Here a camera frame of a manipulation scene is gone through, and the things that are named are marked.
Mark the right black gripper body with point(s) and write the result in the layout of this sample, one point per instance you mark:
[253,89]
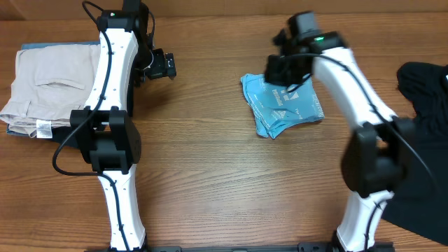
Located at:
[280,75]

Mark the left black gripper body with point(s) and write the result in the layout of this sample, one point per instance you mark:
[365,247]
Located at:
[159,67]

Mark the light blue printed t-shirt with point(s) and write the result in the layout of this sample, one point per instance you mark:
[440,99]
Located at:
[276,108]

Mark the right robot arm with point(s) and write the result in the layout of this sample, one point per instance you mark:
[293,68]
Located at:
[376,156]

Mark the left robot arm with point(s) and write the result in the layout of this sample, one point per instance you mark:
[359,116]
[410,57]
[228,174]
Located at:
[108,139]

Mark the folded beige trousers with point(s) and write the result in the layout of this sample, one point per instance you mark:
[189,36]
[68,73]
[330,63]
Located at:
[52,87]

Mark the folded blue denim garment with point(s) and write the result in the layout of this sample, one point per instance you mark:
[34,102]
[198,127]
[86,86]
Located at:
[52,45]

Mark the black t-shirt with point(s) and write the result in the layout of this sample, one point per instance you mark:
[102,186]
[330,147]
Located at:
[417,205]

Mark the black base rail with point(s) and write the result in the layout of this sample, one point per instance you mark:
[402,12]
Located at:
[301,247]

